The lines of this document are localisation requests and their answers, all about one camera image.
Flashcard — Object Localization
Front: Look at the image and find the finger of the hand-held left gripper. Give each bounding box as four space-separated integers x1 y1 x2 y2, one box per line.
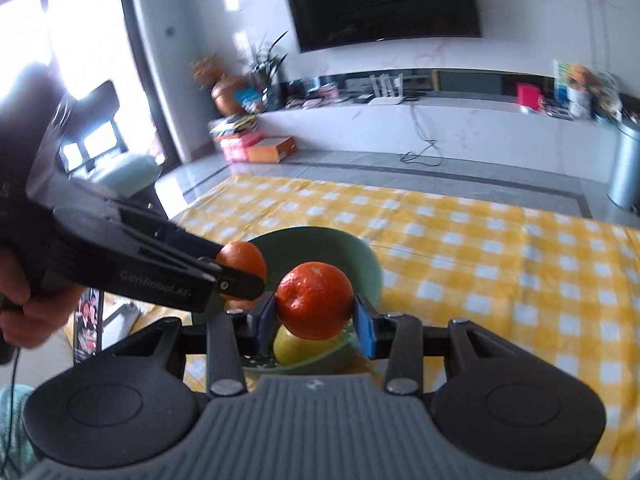
106 199 224 262
199 257 266 302

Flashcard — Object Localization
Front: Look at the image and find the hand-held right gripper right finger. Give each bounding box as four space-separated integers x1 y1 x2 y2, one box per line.
354 294 533 395

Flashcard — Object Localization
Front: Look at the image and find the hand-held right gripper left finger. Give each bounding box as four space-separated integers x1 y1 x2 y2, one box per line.
102 292 278 397

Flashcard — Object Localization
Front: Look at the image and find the green bowl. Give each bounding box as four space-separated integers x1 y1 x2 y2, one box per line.
192 226 385 376

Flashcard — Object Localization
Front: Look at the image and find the person's left hand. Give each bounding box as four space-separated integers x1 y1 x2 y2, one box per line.
0 247 88 351

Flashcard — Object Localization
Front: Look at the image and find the yellow-green pear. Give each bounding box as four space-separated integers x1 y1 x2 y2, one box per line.
272 325 347 366

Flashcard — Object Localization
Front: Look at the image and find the pale green cushion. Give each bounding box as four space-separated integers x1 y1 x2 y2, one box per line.
99 152 162 197

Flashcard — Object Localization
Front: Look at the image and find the printed photo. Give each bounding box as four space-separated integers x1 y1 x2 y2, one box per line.
74 287 104 364

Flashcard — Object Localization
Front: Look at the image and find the pink cardboard box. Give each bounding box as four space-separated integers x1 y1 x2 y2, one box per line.
216 132 265 162

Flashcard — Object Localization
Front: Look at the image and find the yellow checked tablecloth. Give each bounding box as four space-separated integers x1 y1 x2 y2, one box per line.
170 175 640 480

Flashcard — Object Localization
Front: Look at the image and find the stack of magazines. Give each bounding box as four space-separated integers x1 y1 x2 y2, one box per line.
209 115 261 137

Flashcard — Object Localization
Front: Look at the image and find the orange cardboard box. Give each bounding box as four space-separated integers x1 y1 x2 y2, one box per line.
246 136 297 163

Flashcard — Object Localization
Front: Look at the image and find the black chair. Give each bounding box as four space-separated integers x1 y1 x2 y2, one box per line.
60 81 168 221

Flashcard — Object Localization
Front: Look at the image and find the copper gourd vase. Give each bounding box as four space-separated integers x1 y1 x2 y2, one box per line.
190 55 249 117

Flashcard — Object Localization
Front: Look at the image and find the blue snack packet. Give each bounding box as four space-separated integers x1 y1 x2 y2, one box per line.
236 87 264 114

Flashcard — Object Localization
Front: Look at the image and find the long-leaf potted plant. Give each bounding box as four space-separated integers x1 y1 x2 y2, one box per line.
247 30 291 111

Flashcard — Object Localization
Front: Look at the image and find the person's teal clothing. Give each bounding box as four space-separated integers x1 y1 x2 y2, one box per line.
0 384 43 480

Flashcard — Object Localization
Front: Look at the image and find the glass balcony door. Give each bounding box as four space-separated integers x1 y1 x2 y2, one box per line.
0 0 183 173

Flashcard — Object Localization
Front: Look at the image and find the white marble TV cabinet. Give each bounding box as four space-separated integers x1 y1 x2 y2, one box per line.
250 67 640 163

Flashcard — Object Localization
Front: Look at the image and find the white router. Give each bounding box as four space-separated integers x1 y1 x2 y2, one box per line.
367 74 404 106

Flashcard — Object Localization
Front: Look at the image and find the red box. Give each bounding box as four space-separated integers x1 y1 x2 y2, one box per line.
516 84 544 116

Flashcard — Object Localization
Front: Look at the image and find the silver trash bin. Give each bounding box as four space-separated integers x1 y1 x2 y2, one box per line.
607 121 640 211

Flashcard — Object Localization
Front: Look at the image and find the white container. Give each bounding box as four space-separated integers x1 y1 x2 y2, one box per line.
567 85 594 119

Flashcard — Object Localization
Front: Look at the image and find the green picture book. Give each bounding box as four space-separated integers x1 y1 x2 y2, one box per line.
553 60 571 111

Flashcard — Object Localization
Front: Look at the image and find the brown teddy bear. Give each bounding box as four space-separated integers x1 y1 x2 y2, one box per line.
570 64 602 92

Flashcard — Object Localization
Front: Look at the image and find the round printed fan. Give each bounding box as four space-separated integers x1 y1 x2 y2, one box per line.
594 71 624 112

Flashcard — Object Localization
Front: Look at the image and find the black power cable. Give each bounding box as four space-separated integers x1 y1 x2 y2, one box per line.
400 102 444 166

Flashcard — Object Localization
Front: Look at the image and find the black wall television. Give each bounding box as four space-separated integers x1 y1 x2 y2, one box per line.
279 0 483 53

